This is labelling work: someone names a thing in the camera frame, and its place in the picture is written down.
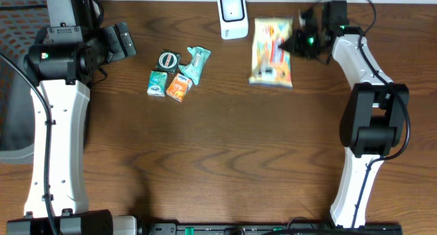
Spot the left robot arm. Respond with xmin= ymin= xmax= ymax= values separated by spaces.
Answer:
xmin=6 ymin=0 xmax=147 ymax=235

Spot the right black cable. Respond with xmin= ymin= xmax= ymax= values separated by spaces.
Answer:
xmin=313 ymin=0 xmax=411 ymax=229

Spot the dark green round-label packet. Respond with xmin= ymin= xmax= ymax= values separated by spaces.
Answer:
xmin=156 ymin=49 xmax=181 ymax=74

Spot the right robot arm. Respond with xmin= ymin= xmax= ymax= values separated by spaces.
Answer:
xmin=280 ymin=0 xmax=411 ymax=230

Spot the white barcode scanner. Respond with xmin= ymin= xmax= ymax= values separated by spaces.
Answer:
xmin=217 ymin=0 xmax=249 ymax=40

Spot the dark grey plastic basket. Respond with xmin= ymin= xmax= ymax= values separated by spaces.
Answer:
xmin=1 ymin=0 xmax=48 ymax=164

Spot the teal white small box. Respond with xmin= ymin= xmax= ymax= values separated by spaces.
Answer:
xmin=147 ymin=71 xmax=168 ymax=97

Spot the yellow wet wipes pack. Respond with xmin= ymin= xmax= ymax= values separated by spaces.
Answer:
xmin=249 ymin=18 xmax=293 ymax=88

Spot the orange small snack box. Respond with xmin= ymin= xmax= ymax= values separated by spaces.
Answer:
xmin=166 ymin=74 xmax=193 ymax=102

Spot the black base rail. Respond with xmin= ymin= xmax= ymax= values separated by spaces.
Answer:
xmin=137 ymin=221 xmax=403 ymax=235

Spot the black cable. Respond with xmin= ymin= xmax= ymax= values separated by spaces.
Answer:
xmin=0 ymin=52 xmax=59 ymax=235
xmin=313 ymin=0 xmax=411 ymax=229

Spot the teal snack packet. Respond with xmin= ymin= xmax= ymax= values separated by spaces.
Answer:
xmin=179 ymin=46 xmax=211 ymax=85

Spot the left black cable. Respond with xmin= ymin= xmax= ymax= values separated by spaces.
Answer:
xmin=0 ymin=52 xmax=59 ymax=235

